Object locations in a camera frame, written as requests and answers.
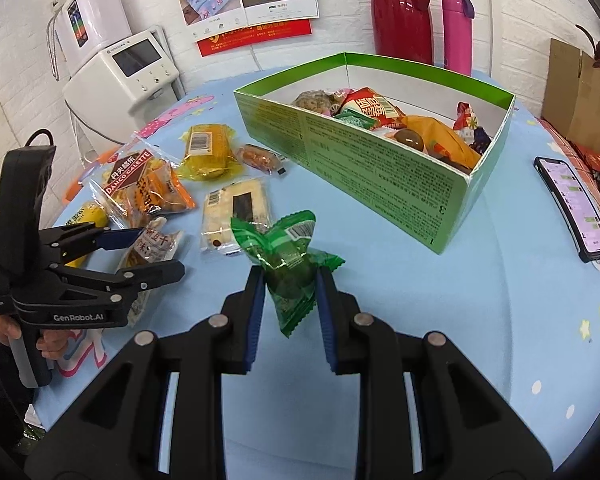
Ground white cracker snack pack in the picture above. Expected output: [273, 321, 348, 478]
[201, 178, 272, 256]

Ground yellow barcode snack pack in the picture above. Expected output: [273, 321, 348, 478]
[176, 124, 242, 181]

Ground orange plastic basin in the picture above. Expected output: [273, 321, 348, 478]
[62, 148, 117, 206]

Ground person's left hand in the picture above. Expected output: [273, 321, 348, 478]
[0, 314, 71, 361]

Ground Danco Galette snack bag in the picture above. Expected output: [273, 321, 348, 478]
[88, 140, 182, 229]

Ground pink water bottle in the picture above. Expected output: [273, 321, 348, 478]
[442, 0, 475, 76]

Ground clear brown snack packet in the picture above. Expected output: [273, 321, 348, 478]
[117, 217, 184, 327]

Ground brown cardboard box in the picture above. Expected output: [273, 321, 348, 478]
[541, 38, 600, 154]

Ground blue cartoon tablecloth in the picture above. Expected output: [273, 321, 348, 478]
[32, 66, 600, 480]

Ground white wall water purifier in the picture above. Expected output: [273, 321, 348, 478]
[54, 0, 132, 76]

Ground white screen appliance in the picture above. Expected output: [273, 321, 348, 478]
[62, 26, 185, 155]

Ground small orange sausage snack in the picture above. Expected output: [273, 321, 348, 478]
[237, 144, 286, 176]

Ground green cardboard box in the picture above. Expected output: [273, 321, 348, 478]
[234, 52, 515, 254]

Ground yellow chips snack bag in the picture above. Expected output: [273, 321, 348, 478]
[65, 200, 110, 268]

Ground black smartphone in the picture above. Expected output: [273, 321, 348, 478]
[533, 157, 600, 263]

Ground red snack packet in box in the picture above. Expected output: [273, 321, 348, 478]
[335, 87, 406, 130]

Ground green snack packet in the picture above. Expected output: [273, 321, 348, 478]
[230, 210, 344, 337]

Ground orange peanut snack bag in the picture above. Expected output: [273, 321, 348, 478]
[126, 162, 196, 228]

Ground red thermos jug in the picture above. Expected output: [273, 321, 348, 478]
[372, 0, 434, 65]

